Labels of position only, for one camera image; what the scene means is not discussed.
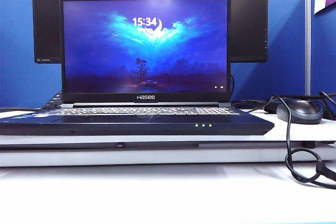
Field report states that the thin black monitor cable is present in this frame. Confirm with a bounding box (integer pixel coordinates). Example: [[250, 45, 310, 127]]
[[229, 74, 236, 102]]

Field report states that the black Hasee laptop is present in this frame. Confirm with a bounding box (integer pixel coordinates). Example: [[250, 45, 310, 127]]
[[0, 0, 275, 136]]

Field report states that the blue partition with aluminium post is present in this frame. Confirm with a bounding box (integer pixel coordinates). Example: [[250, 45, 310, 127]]
[[304, 0, 336, 97]]

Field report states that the blue office partition panel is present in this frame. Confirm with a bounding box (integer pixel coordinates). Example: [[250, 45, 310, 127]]
[[0, 0, 307, 109]]

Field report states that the black ASUS monitor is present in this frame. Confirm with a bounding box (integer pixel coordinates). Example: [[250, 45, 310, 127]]
[[31, 0, 268, 64]]

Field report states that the white layered desk platform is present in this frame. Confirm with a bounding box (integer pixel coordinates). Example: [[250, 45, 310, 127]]
[[0, 107, 336, 168]]

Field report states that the small black adapter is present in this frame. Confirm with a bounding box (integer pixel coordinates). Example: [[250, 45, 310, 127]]
[[264, 102, 279, 114]]

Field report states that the thick black looping cable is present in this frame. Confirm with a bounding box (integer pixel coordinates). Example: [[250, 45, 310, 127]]
[[270, 94, 336, 190]]

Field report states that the black and grey mouse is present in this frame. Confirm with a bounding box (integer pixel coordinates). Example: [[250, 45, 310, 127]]
[[276, 99, 324, 125]]

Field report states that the black desktop keyboard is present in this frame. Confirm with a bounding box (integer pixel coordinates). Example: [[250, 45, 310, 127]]
[[41, 90, 64, 111]]

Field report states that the black laptop side cable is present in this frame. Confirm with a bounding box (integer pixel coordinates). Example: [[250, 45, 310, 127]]
[[230, 99, 268, 111]]

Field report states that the black cable bundle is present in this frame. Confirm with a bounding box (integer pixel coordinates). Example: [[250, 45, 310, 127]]
[[319, 90, 336, 120]]

